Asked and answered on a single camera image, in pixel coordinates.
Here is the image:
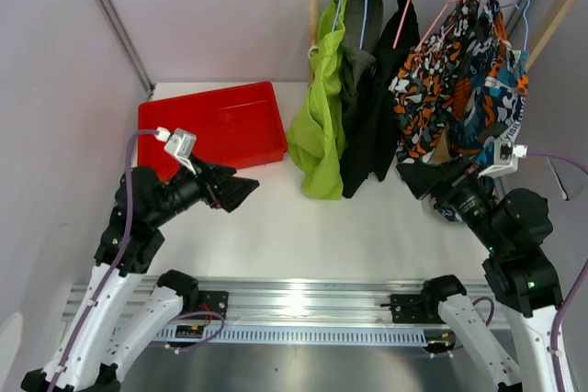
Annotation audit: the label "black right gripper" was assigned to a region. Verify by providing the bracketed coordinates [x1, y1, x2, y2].
[395, 152, 507, 253]

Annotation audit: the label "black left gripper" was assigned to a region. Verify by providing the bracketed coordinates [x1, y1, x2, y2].
[148, 152, 259, 228]

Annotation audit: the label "black shorts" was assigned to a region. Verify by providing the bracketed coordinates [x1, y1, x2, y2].
[340, 0, 420, 198]

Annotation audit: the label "orange camouflage shorts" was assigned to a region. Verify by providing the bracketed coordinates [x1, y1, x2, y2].
[389, 0, 481, 163]

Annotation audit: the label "blue patterned shorts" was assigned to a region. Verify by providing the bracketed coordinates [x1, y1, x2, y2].
[420, 0, 529, 167]

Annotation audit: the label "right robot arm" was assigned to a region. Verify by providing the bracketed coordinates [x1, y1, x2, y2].
[397, 158, 574, 391]

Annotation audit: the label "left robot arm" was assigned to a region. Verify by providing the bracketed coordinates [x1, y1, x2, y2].
[21, 155, 260, 391]

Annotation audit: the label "lime green shorts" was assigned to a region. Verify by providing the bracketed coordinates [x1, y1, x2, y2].
[286, 0, 348, 200]

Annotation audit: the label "dark grey shorts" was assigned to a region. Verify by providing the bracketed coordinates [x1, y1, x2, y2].
[340, 0, 384, 137]

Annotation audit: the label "blue hanger under grey shorts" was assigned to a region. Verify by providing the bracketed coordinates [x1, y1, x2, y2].
[359, 0, 369, 51]

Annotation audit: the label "red plastic tray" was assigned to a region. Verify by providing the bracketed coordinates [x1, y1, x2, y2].
[138, 82, 288, 169]

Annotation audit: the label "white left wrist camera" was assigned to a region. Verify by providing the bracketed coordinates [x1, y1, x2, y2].
[154, 127, 198, 176]

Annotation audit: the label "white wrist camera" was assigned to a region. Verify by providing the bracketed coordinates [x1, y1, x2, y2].
[154, 127, 198, 176]
[474, 140, 528, 178]

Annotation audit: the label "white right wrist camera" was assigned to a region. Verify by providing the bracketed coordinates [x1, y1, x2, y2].
[474, 140, 528, 178]

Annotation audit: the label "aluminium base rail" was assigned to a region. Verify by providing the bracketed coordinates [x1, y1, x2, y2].
[63, 275, 511, 331]

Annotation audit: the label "slotted cable duct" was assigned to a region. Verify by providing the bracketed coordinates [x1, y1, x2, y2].
[153, 324, 449, 347]

